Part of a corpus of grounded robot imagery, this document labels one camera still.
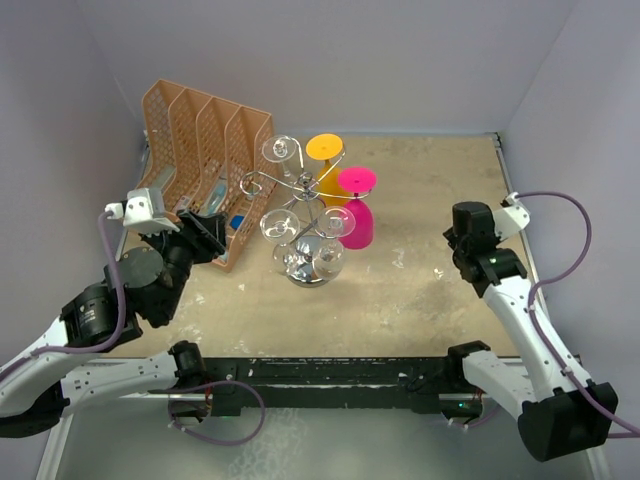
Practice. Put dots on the teal scissors in organizer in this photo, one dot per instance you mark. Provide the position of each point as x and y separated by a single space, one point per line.
215 198

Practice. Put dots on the pink plastic goblet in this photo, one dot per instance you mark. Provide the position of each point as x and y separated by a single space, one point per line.
358 181

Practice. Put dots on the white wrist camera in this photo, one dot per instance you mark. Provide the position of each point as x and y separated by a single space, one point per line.
511 218
143 211

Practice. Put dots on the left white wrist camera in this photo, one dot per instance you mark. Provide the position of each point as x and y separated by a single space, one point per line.
143 211

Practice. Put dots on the blue eraser in organizer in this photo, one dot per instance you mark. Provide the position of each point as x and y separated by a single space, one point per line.
236 222

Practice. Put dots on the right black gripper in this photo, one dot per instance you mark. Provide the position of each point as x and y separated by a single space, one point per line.
450 236

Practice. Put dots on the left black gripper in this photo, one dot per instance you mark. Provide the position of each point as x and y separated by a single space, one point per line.
206 234

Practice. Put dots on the orange plastic file organizer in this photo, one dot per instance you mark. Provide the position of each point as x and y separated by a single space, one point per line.
206 139

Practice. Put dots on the aluminium frame rails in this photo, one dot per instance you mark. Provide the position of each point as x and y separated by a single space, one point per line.
400 297

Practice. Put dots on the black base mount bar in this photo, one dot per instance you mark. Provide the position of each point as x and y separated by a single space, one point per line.
422 385

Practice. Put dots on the orange plastic goblet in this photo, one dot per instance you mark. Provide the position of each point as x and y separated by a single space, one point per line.
328 148

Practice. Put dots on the clear glass front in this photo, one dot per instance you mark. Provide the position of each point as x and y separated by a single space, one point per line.
281 227

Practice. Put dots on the clear wine glass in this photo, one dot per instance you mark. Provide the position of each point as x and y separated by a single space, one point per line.
280 149
333 223

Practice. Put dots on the chrome wine glass rack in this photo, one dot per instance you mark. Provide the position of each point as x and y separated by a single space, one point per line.
304 202

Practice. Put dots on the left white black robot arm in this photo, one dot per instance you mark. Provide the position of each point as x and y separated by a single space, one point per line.
50 380

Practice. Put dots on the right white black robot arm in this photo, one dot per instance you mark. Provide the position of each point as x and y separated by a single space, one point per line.
559 409

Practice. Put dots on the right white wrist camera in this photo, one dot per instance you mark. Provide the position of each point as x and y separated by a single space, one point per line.
511 218

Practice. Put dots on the grey card in organizer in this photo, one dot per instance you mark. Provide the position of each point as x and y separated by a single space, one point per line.
163 179

